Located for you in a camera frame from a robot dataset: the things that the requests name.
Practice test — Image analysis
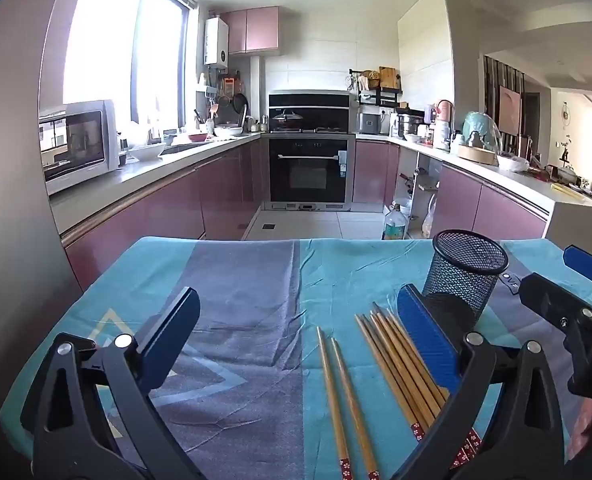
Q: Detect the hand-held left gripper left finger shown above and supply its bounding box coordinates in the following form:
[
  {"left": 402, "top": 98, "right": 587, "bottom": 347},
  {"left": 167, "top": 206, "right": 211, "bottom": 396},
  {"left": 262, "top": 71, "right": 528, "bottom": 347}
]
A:
[{"left": 20, "top": 287, "right": 207, "bottom": 480}]

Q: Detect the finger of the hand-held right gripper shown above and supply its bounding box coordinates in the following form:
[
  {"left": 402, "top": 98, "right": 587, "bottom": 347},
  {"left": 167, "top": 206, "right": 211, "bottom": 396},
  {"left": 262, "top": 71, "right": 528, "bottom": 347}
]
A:
[
  {"left": 562, "top": 245, "right": 592, "bottom": 289},
  {"left": 518, "top": 272, "right": 592, "bottom": 333}
]

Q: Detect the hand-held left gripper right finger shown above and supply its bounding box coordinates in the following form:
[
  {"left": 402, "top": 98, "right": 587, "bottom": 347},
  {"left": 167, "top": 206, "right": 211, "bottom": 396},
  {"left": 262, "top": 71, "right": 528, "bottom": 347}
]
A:
[{"left": 391, "top": 282, "right": 574, "bottom": 480}]

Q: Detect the bundle of wooden chopsticks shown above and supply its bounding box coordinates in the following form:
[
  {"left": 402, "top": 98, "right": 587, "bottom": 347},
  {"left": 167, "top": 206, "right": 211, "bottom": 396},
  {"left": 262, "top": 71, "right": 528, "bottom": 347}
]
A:
[{"left": 317, "top": 302, "right": 484, "bottom": 480}]

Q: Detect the black mesh holder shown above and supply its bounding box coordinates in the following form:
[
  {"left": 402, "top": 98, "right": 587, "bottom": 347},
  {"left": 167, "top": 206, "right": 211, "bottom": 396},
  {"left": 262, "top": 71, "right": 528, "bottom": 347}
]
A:
[{"left": 421, "top": 230, "right": 510, "bottom": 333}]

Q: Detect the person's right forearm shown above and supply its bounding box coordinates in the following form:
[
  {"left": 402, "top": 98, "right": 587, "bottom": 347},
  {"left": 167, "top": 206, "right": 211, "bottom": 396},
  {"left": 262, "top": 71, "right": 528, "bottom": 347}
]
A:
[{"left": 568, "top": 400, "right": 592, "bottom": 466}]

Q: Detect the blue grey tablecloth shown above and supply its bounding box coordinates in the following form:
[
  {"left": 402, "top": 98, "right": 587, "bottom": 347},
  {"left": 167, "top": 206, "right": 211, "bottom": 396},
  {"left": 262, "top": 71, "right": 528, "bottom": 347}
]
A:
[{"left": 0, "top": 236, "right": 592, "bottom": 480}]

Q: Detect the white kitchen countertop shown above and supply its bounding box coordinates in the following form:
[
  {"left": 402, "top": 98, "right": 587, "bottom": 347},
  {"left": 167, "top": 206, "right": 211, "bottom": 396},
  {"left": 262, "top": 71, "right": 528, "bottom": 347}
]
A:
[{"left": 51, "top": 132, "right": 592, "bottom": 256}]

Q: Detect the pink base cabinet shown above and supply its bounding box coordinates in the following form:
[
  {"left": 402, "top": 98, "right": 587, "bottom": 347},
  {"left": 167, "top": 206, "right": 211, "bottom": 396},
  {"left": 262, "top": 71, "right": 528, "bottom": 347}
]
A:
[
  {"left": 433, "top": 162, "right": 549, "bottom": 241},
  {"left": 353, "top": 139, "right": 401, "bottom": 206},
  {"left": 61, "top": 136, "right": 271, "bottom": 291}
]

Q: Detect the cooking oil bottle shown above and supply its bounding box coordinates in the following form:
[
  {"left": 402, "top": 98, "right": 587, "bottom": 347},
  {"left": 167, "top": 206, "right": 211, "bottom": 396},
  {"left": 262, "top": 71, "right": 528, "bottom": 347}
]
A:
[{"left": 383, "top": 203, "right": 411, "bottom": 241}]

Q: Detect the white plastic bag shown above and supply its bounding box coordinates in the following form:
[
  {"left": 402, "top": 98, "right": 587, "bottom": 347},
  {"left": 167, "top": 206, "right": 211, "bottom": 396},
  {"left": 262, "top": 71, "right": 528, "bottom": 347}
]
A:
[{"left": 496, "top": 155, "right": 530, "bottom": 173}]

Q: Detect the round bamboo steamer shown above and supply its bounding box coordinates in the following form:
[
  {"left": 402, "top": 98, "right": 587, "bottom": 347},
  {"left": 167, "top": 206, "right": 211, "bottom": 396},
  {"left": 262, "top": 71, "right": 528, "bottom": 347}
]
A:
[{"left": 456, "top": 146, "right": 499, "bottom": 163}]

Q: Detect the mint green appliance cover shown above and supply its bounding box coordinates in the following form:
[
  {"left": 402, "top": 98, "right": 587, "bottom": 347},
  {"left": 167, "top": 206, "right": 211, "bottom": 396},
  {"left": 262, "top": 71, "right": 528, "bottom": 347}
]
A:
[{"left": 463, "top": 111, "right": 501, "bottom": 153}]

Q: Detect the framed pink picture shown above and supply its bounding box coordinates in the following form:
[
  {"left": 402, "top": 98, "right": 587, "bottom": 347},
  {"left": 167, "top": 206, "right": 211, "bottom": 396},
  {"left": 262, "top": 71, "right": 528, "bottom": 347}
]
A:
[{"left": 498, "top": 85, "right": 522, "bottom": 133}]

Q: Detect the large white bowl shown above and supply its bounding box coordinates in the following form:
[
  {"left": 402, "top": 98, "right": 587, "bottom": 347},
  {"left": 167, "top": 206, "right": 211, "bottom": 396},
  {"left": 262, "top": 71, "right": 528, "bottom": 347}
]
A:
[{"left": 127, "top": 143, "right": 167, "bottom": 162}]

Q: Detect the black built-in oven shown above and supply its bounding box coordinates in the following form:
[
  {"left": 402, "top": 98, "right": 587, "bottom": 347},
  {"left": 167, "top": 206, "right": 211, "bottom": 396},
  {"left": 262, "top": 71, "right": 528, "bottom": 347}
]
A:
[{"left": 263, "top": 132, "right": 355, "bottom": 211}]

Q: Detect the steel pot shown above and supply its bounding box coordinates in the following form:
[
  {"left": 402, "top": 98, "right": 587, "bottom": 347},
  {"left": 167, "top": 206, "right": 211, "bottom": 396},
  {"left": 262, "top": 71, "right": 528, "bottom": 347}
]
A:
[{"left": 398, "top": 114, "right": 424, "bottom": 138}]

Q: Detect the pink thermos jug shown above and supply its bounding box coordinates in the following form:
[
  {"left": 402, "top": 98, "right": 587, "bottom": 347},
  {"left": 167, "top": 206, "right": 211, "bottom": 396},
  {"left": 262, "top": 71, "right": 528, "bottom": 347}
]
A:
[{"left": 435, "top": 100, "right": 456, "bottom": 151}]

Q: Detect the white microwave oven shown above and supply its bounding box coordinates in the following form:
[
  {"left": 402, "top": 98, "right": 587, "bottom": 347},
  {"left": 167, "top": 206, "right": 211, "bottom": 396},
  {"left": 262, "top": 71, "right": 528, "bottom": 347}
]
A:
[{"left": 38, "top": 100, "right": 122, "bottom": 196}]

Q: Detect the pot with glass lid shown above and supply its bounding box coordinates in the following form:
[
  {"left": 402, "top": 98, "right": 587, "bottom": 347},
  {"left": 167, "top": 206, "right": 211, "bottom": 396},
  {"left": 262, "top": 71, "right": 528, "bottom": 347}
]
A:
[{"left": 272, "top": 109, "right": 305, "bottom": 131}]

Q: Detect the black range hood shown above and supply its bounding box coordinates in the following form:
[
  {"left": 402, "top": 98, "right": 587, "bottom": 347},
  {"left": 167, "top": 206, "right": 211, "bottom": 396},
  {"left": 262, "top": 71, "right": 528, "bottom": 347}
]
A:
[{"left": 268, "top": 90, "right": 357, "bottom": 133}]

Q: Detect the white water heater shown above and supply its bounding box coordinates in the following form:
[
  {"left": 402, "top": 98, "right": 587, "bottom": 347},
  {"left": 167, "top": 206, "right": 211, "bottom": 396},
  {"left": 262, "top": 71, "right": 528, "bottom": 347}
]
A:
[{"left": 204, "top": 16, "right": 229, "bottom": 67}]

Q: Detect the kitchen window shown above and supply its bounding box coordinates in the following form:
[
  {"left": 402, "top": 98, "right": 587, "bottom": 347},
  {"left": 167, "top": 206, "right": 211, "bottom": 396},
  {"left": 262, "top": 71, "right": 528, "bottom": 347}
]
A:
[{"left": 63, "top": 0, "right": 197, "bottom": 131}]

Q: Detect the striped wall panel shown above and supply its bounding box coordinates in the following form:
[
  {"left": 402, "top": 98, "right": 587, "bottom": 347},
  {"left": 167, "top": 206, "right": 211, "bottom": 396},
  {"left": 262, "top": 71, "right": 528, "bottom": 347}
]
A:
[{"left": 483, "top": 55, "right": 526, "bottom": 136}]

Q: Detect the black wall rack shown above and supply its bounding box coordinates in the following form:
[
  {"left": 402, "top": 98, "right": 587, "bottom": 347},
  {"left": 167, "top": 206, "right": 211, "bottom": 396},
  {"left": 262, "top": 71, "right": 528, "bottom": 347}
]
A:
[{"left": 348, "top": 67, "right": 404, "bottom": 107}]

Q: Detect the pink wall cabinet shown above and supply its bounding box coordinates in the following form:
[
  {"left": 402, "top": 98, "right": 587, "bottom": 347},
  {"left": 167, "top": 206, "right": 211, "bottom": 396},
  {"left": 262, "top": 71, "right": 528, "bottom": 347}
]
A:
[{"left": 221, "top": 6, "right": 280, "bottom": 55}]

